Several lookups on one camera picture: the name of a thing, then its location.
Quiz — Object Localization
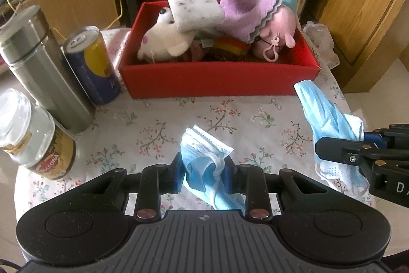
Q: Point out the blue and pink plush toy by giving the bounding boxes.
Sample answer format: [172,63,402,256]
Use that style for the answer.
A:
[249,0,301,63]

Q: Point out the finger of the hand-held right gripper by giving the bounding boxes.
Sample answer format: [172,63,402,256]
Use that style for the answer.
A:
[315,136,389,169]
[363,124,409,151]

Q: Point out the cream plush toy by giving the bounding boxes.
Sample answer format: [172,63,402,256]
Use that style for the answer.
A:
[137,7,195,62]

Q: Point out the red cardboard box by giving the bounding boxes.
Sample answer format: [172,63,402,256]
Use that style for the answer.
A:
[118,1,321,100]

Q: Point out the blue face mask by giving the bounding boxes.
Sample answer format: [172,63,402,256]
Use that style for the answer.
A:
[294,80,369,197]
[179,124,245,211]

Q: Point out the steel thermos bottle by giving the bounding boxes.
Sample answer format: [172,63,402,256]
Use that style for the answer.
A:
[0,4,96,134]

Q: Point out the glass coffee jar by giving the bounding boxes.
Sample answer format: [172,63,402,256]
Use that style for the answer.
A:
[0,88,77,181]

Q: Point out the blue and yellow drink can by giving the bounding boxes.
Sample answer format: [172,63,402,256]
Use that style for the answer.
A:
[62,26,122,105]

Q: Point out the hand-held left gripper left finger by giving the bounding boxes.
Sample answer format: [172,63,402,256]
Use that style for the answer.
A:
[75,151,186,222]

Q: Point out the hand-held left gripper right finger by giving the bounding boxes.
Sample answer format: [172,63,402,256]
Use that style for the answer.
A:
[224,160,325,223]

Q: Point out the purple knitted cloth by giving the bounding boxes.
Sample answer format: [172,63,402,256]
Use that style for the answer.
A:
[219,0,283,44]

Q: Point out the floral tablecloth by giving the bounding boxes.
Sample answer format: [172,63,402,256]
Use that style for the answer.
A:
[14,28,378,229]

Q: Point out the clear plastic bag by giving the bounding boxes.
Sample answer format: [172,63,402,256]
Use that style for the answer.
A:
[302,20,340,69]

